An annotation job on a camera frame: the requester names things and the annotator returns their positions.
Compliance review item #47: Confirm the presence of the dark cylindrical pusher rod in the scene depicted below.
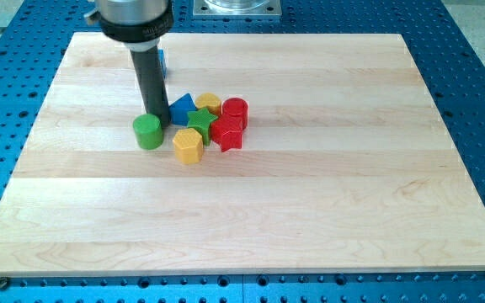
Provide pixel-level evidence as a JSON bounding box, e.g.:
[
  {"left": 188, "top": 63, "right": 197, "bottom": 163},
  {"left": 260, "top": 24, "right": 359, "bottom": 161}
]
[{"left": 131, "top": 46, "right": 171, "bottom": 129}]

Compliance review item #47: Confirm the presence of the green cylinder block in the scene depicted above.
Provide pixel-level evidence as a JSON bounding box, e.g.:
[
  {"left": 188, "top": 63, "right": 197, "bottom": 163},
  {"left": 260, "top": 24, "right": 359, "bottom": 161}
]
[{"left": 132, "top": 114, "right": 163, "bottom": 150}]

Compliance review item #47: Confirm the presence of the yellow hexagon block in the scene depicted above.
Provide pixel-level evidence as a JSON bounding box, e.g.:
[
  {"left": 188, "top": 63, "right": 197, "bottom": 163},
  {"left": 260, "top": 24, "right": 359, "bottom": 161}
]
[{"left": 173, "top": 128, "right": 204, "bottom": 164}]

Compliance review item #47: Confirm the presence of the blue cube block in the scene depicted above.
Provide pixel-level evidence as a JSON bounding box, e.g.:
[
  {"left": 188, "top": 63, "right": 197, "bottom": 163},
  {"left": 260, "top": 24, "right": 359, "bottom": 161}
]
[{"left": 158, "top": 49, "right": 167, "bottom": 79}]

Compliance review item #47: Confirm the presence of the blue triangle block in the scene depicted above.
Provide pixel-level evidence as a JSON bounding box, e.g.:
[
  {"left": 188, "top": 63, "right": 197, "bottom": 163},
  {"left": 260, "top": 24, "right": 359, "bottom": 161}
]
[{"left": 169, "top": 93, "right": 196, "bottom": 126}]

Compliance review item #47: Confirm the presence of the yellow cylinder block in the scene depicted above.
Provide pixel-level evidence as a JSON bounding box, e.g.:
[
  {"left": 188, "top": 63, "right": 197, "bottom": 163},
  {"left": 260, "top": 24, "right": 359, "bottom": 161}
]
[{"left": 195, "top": 93, "right": 222, "bottom": 116}]

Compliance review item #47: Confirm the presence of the green star block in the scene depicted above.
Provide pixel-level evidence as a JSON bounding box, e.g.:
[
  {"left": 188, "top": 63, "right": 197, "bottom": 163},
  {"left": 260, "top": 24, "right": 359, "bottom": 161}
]
[{"left": 187, "top": 108, "right": 218, "bottom": 146}]

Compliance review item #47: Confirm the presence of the red cylinder block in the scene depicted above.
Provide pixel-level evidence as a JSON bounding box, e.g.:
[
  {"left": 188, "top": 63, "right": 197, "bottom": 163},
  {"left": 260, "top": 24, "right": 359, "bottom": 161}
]
[{"left": 222, "top": 98, "right": 248, "bottom": 130}]

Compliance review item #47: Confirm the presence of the red star block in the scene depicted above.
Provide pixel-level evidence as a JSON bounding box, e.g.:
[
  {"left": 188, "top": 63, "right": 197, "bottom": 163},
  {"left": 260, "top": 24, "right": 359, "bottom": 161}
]
[{"left": 211, "top": 115, "right": 243, "bottom": 152}]

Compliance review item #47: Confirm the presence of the blue perforated metal table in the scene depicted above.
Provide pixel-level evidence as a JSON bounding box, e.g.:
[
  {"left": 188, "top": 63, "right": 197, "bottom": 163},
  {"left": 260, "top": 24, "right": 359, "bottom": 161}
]
[{"left": 0, "top": 0, "right": 485, "bottom": 302}]

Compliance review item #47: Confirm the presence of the light wooden board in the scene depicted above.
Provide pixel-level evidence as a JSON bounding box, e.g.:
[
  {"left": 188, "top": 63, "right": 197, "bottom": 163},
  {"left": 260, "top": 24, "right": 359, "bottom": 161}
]
[{"left": 0, "top": 32, "right": 485, "bottom": 277}]

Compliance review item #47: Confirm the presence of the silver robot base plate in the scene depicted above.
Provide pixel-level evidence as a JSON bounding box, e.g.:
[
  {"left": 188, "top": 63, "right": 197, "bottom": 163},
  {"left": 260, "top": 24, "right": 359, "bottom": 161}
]
[{"left": 192, "top": 0, "right": 282, "bottom": 19}]

